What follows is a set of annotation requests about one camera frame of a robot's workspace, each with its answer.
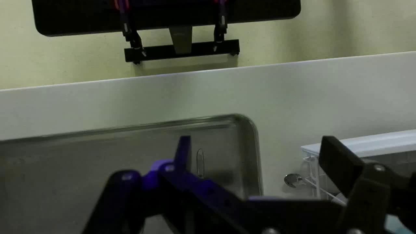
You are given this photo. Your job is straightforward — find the black wall-mounted panel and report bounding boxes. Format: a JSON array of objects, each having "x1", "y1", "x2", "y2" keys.
[{"x1": 29, "y1": 0, "x2": 301, "y2": 65}]

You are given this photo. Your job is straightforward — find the white wire dish rack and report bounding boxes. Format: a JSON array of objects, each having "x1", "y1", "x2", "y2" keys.
[{"x1": 300, "y1": 129, "x2": 416, "y2": 207}]

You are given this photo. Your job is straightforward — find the stainless steel sink basin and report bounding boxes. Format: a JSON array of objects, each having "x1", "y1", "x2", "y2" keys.
[{"x1": 0, "y1": 113, "x2": 263, "y2": 234}]

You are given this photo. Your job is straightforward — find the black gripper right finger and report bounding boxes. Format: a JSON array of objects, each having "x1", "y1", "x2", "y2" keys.
[{"x1": 317, "y1": 135, "x2": 416, "y2": 234}]

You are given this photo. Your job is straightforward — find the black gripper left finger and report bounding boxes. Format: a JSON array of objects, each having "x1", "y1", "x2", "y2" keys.
[{"x1": 81, "y1": 134, "x2": 261, "y2": 234}]

